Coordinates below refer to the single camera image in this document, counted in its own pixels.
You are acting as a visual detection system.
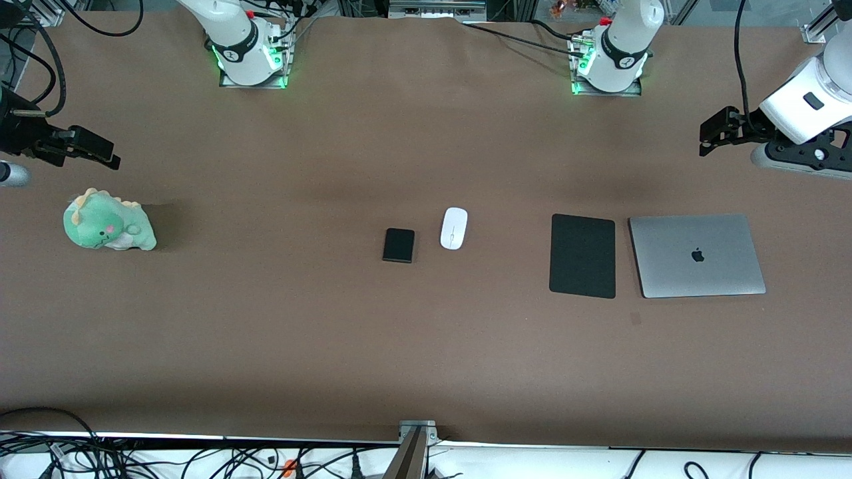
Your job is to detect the white computer mouse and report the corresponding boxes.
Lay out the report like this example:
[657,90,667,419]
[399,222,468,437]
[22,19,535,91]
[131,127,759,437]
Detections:
[440,207,469,251]

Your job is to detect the tangled black floor cables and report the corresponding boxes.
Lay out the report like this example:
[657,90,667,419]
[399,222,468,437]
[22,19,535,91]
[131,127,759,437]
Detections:
[0,432,400,479]

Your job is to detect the green dinosaur plush toy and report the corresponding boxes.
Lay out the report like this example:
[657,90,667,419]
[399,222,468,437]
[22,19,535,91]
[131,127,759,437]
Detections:
[63,188,158,252]

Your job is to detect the grey metal box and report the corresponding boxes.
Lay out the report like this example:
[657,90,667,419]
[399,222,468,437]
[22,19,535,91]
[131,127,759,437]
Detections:
[388,0,488,21]

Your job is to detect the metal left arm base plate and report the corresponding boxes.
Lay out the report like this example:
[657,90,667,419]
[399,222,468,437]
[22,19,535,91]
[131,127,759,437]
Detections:
[568,33,644,98]

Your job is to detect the short black table cable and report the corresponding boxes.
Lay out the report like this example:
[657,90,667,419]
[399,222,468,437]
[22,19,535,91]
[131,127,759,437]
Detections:
[531,19,581,42]

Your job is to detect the black floor cable loop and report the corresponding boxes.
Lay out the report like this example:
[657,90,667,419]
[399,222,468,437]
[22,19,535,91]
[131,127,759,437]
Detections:
[0,406,102,460]

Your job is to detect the brown paper table cover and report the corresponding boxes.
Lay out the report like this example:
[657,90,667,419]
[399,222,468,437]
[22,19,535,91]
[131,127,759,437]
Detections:
[0,10,852,448]

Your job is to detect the black mouse pad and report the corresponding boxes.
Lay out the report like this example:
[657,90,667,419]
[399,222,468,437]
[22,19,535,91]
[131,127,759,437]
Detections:
[549,214,616,299]

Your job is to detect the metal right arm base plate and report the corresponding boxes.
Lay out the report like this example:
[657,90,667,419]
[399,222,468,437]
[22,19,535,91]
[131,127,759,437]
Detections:
[218,19,291,89]

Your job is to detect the silver laptop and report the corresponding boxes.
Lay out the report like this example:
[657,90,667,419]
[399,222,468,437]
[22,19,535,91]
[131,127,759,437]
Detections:
[628,214,767,299]

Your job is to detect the black phone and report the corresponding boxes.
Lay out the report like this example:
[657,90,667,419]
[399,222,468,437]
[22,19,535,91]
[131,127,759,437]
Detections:
[383,228,416,263]

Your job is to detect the aluminium frame profile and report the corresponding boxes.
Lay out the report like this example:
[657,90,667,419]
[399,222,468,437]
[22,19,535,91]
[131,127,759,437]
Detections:
[801,0,852,45]
[0,0,91,29]

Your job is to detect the aluminium post with bracket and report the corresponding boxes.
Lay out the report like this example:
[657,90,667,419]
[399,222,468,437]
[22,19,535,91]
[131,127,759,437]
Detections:
[385,420,439,479]

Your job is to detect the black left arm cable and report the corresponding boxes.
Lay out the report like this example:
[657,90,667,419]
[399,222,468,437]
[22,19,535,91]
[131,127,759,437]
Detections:
[734,0,766,134]

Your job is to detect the long black table cable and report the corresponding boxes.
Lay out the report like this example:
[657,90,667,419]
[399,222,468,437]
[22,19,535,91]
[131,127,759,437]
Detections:
[458,23,588,61]

